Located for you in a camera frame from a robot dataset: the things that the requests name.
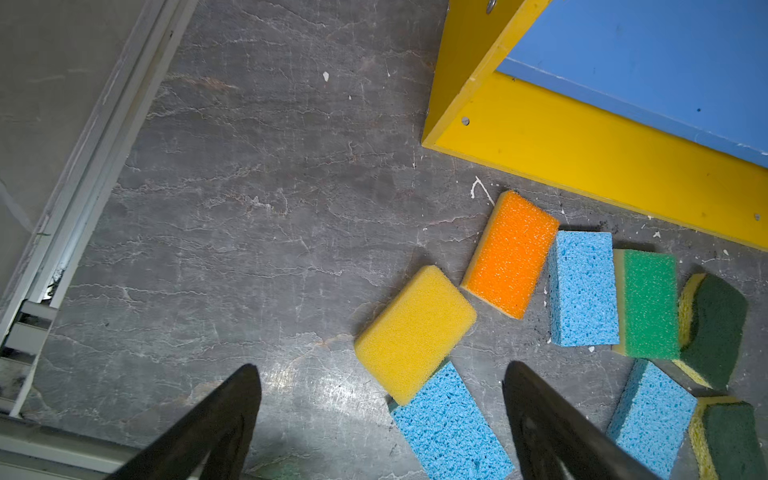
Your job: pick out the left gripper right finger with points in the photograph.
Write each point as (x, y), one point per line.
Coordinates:
(553, 440)

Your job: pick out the aluminium rail base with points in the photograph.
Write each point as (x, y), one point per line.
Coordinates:
(77, 81)

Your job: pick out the yellow shelf unit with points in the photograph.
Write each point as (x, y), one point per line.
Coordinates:
(655, 106)

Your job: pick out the orange sponge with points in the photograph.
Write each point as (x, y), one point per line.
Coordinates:
(510, 255)

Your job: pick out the light blue sponge middle row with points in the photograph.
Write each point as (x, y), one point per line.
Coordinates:
(583, 291)

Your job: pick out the dark green curved sponge lower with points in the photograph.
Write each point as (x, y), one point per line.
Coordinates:
(723, 436)

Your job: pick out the dark green curved sponge upper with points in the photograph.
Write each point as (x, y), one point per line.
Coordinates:
(711, 315)

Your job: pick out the light blue sponge front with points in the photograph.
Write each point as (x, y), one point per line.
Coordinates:
(448, 433)

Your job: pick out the dark green curved sponge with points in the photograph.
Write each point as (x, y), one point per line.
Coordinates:
(711, 315)
(723, 436)

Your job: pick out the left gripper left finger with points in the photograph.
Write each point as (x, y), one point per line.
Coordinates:
(215, 435)

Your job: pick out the green yellow sponge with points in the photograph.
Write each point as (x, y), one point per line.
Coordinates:
(646, 284)

